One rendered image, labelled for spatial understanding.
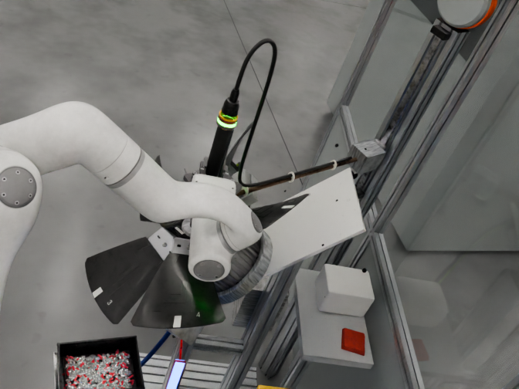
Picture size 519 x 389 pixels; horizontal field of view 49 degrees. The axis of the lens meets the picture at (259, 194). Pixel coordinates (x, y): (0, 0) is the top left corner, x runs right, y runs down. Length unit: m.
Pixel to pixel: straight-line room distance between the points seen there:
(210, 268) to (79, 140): 0.36
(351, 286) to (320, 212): 0.38
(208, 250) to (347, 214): 0.59
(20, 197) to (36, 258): 2.19
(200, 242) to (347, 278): 0.92
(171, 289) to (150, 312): 0.08
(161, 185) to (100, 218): 2.22
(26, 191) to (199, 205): 0.33
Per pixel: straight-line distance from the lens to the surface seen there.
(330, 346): 1.91
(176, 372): 1.37
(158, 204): 1.04
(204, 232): 1.14
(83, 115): 0.96
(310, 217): 1.67
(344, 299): 1.93
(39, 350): 2.73
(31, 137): 0.97
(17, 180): 0.85
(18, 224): 0.87
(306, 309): 1.96
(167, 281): 1.47
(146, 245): 1.65
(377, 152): 1.81
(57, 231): 3.16
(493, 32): 1.76
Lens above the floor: 2.31
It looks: 39 degrees down
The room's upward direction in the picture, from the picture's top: 21 degrees clockwise
